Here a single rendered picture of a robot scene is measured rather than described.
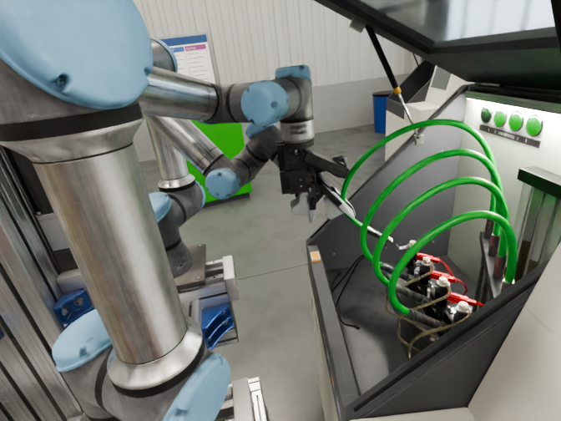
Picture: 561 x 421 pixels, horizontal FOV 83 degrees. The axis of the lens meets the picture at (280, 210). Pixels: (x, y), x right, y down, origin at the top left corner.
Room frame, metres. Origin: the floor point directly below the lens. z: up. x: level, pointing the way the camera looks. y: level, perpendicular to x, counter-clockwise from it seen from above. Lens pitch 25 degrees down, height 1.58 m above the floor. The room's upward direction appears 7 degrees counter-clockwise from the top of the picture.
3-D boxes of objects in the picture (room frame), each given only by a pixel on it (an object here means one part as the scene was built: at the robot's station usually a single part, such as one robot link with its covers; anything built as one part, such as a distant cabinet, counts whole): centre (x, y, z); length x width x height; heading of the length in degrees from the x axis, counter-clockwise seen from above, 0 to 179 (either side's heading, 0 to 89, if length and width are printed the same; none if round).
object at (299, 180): (0.72, -0.05, 1.36); 0.09 x 0.08 x 0.12; 89
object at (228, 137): (4.21, 0.91, 0.65); 0.95 x 0.86 x 1.30; 107
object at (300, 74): (0.72, -0.06, 1.52); 0.09 x 0.08 x 0.11; 150
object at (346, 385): (0.72, -0.10, 0.87); 0.62 x 0.04 x 0.16; 179
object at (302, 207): (0.70, -0.06, 1.25); 0.06 x 0.03 x 0.09; 89
